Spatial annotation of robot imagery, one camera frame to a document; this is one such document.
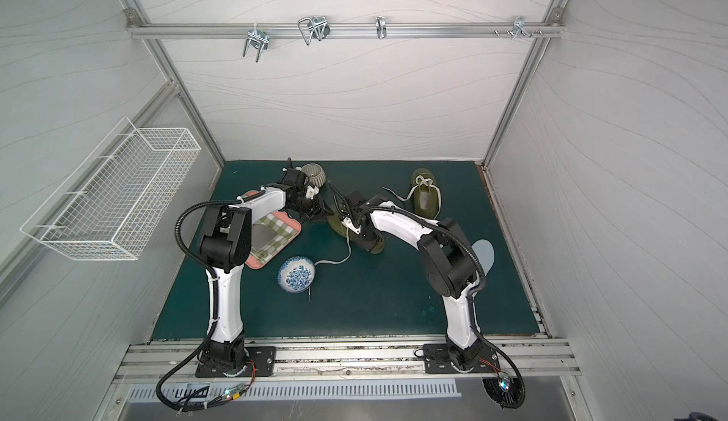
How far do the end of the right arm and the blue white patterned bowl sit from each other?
20 cm

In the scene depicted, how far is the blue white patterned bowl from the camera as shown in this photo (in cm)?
87

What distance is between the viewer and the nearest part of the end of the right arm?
0.68 meters
